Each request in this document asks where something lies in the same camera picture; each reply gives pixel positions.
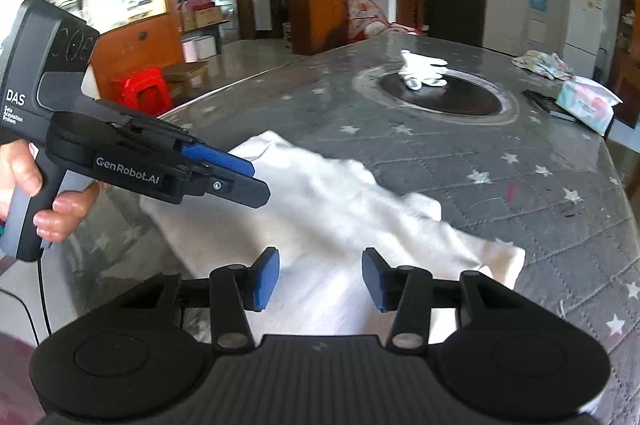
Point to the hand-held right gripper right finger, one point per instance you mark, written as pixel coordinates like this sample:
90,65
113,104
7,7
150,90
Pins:
375,280

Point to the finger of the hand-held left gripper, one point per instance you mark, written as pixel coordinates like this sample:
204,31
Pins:
220,160
240,192

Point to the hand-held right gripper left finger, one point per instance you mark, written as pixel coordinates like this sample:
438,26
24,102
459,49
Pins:
267,280

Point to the white garment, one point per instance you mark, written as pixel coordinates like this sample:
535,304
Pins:
320,205

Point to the person's left hand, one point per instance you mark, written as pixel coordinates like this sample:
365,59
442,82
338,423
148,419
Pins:
65,215

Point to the red plastic stool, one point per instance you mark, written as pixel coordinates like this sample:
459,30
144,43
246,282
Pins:
142,90

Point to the flat cardboard box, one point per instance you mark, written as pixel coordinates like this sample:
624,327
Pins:
185,72

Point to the white bucket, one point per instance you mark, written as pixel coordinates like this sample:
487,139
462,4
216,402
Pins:
200,47

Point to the brown cardboard box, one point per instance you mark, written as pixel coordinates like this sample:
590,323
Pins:
202,16

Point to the round dark hotplate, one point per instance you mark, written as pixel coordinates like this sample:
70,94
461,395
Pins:
450,95

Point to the pink baby bouncer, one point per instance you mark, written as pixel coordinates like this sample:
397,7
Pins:
370,20

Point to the flat black remote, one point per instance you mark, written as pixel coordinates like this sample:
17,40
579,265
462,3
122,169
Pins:
547,104

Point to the patterned crumpled cloth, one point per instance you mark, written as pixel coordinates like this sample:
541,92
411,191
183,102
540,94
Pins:
542,64

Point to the pastel tissue box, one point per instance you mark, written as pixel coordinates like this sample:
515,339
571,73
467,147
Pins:
585,105

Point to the white refrigerator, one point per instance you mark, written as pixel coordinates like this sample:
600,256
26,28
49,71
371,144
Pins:
585,25

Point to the dark wooden wall cabinet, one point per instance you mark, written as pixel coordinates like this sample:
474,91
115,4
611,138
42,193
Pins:
627,45

